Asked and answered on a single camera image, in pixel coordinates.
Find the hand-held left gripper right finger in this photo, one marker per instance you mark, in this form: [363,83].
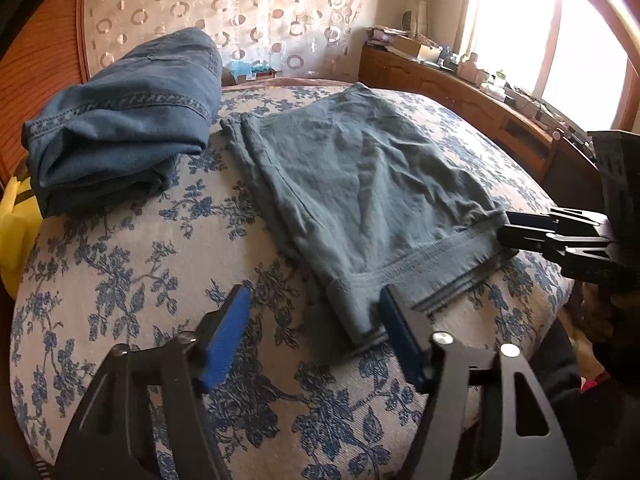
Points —
[400,337]

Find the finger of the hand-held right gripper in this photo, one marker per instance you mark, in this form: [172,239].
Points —
[575,221]
[580,255]

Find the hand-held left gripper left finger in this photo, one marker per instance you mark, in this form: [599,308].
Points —
[227,340]

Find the grey-green short pants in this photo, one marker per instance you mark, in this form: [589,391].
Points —
[360,200]

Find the person's right hand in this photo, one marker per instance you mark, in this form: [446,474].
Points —
[612,315]

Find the bed with blue floral sheet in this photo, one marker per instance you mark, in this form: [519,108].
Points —
[150,285]

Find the white container with green lid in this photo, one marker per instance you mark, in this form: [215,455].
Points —
[500,82]

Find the wooden cabinet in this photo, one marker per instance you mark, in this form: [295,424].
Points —
[450,95]

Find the window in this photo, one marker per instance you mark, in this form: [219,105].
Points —
[540,25]

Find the cardboard box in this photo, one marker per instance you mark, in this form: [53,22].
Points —
[417,50]

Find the yellow plush toy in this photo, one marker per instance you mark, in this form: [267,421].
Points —
[15,240]

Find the folded blue jeans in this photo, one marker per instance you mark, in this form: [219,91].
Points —
[125,120]

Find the white window curtain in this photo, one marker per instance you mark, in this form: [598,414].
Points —
[435,0]

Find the blue tissue box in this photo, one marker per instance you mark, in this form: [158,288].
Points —
[245,72]

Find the wooden slatted wardrobe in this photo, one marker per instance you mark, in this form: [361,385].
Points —
[40,75]

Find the circle patterned sheer curtain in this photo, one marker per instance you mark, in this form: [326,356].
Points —
[235,10]

